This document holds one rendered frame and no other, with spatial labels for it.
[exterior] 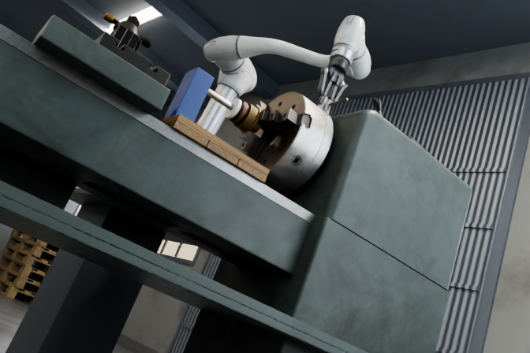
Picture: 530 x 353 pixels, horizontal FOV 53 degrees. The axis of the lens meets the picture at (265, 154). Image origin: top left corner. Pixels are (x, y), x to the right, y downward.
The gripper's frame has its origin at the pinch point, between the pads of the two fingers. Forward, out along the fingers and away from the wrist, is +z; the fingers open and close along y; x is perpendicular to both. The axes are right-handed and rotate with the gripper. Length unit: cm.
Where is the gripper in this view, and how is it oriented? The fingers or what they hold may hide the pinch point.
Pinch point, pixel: (322, 106)
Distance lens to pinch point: 200.4
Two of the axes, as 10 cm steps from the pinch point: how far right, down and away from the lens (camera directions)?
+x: 5.7, -0.9, -8.2
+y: -7.4, -4.8, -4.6
